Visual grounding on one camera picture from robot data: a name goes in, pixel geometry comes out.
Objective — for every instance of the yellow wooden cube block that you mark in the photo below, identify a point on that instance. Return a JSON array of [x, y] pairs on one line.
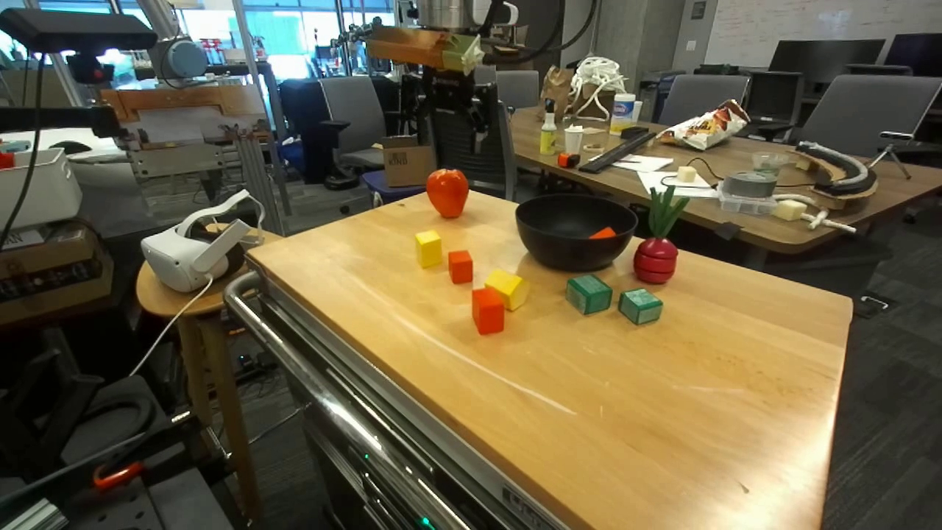
[[428, 248]]

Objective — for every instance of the white VR headset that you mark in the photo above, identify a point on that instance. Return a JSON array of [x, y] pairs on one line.
[[182, 259]]

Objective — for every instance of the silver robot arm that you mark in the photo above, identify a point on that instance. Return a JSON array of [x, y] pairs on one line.
[[466, 33]]

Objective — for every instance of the teal wooden rectangular block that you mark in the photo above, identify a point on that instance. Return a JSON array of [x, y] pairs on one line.
[[638, 304]]

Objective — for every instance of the red wooden block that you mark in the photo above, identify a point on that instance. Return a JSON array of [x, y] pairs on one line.
[[487, 309]]

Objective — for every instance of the small glue bottle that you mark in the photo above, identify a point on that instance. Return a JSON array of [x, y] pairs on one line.
[[549, 132]]

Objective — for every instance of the red apple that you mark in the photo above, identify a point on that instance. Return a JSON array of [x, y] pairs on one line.
[[448, 192]]

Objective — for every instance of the teal wooden cube block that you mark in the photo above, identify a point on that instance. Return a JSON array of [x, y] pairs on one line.
[[585, 292]]

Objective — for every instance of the snack chips bag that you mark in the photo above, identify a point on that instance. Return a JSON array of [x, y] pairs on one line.
[[709, 126]]

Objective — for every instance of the grey office chair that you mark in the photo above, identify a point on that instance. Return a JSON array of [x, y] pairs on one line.
[[866, 111]]

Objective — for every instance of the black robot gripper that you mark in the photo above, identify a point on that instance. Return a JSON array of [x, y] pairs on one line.
[[450, 111]]

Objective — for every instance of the wooden office desk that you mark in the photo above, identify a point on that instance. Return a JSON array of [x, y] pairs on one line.
[[799, 217]]

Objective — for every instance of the black keyboard bar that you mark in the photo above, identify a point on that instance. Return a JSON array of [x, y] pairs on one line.
[[630, 138]]

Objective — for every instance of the orange wooden block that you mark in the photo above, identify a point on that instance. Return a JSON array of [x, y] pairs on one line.
[[459, 266]]

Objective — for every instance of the grey curved headband device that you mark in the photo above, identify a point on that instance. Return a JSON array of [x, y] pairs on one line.
[[833, 170]]

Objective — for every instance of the black bowl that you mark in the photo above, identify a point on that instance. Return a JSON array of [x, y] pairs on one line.
[[556, 226]]

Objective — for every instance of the red toy radish green leaves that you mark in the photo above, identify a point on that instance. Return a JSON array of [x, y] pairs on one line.
[[657, 254]]

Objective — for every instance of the round wooden stool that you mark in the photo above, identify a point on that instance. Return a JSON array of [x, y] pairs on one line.
[[206, 369]]

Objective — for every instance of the steel cart handle bar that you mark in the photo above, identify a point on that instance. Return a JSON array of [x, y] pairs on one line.
[[373, 484]]

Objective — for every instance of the small orange wooden cube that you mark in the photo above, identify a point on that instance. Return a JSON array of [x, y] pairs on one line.
[[603, 234]]

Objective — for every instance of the white paper sheets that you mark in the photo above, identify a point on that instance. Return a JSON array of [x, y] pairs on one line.
[[666, 175]]

